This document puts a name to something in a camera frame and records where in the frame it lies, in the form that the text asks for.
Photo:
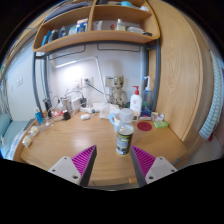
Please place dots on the black power adapter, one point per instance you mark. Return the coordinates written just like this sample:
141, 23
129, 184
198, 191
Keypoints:
66, 116

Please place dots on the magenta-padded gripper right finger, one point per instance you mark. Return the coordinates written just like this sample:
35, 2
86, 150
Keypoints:
156, 168

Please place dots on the flat round red coaster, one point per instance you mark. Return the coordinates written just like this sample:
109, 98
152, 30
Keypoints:
144, 126

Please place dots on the white power strip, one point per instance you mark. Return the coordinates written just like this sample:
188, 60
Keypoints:
87, 109

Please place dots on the wooden tree creature figurine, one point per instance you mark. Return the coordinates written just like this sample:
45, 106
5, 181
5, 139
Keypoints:
118, 95

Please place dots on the wooden shelf unit with items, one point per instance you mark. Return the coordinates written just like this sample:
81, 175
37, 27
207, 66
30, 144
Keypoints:
100, 36

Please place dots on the white charger block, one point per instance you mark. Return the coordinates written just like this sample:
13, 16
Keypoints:
76, 102

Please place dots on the striped hanging towel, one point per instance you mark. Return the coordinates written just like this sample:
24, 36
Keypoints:
213, 110

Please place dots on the teal bed mattress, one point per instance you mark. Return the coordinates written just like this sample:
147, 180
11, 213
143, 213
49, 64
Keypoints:
13, 133

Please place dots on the white wall switch plate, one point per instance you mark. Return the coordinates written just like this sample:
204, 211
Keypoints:
108, 80

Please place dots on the blue long-spout wash bottle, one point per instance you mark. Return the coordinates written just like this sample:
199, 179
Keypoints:
147, 96

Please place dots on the white and blue mug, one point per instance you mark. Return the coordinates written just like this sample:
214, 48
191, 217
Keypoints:
116, 124

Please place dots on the pink and white packet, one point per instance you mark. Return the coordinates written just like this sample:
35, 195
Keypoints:
157, 116

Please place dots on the white wall socket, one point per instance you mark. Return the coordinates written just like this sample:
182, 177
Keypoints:
87, 81

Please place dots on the green wipes packet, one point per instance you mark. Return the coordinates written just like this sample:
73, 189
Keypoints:
161, 124

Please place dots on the white red-pump lotion bottle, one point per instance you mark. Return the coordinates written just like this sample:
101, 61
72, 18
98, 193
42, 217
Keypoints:
136, 103

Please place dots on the small blue bottle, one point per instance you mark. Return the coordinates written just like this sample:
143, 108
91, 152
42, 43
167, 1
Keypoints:
39, 116

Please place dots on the small white digital clock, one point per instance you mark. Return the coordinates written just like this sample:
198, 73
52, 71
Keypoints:
136, 117

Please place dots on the grey metal desk frame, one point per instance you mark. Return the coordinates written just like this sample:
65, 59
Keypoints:
156, 76

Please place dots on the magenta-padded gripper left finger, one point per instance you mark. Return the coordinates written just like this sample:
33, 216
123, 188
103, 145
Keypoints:
68, 168

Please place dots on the small white oval case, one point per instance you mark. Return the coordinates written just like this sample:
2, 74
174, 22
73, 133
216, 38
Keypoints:
85, 117

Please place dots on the clear bottle with dark label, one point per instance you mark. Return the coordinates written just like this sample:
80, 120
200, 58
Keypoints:
125, 140

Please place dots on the white tissue box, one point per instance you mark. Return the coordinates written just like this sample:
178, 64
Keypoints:
106, 111

